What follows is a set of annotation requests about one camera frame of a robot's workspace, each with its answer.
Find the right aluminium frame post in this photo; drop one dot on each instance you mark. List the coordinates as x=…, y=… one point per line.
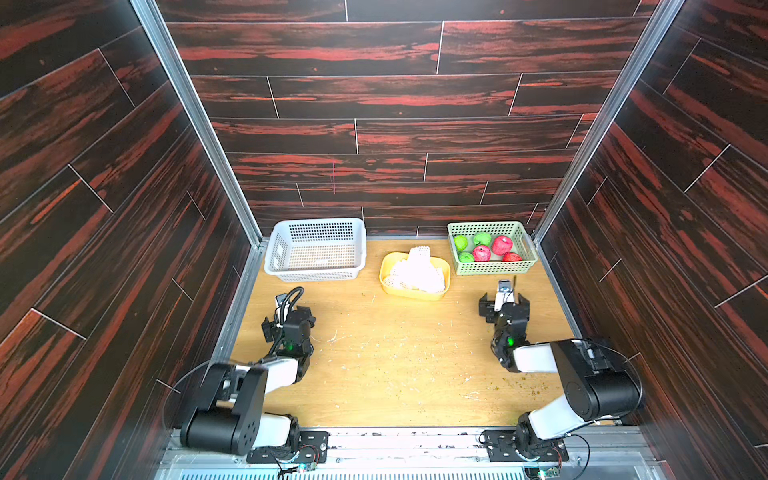
x=648, y=42

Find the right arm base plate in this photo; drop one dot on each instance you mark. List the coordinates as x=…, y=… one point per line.
x=509, y=446

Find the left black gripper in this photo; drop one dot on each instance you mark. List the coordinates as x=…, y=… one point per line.
x=270, y=331

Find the white plastic mesh basket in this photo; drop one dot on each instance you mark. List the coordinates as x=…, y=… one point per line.
x=325, y=249

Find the yellow plastic tub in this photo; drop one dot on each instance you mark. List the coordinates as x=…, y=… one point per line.
x=391, y=259

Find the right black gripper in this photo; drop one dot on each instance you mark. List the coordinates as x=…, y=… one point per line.
x=505, y=309

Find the red apple netted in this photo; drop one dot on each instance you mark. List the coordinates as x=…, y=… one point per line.
x=501, y=245
x=482, y=253
x=512, y=257

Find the aluminium frame post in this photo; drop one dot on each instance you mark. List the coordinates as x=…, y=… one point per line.
x=648, y=42
x=160, y=38

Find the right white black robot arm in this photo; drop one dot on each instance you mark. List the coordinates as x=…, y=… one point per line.
x=594, y=387

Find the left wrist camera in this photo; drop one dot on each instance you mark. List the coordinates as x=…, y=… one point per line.
x=282, y=303

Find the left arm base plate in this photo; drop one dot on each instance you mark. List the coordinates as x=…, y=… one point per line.
x=300, y=447

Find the green plastic mesh basket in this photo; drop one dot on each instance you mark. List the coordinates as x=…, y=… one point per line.
x=522, y=246

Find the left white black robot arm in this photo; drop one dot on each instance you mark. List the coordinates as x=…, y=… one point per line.
x=227, y=413

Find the front aluminium rail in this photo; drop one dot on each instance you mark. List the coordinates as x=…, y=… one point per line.
x=598, y=452

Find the left aluminium frame post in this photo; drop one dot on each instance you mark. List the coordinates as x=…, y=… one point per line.
x=160, y=38

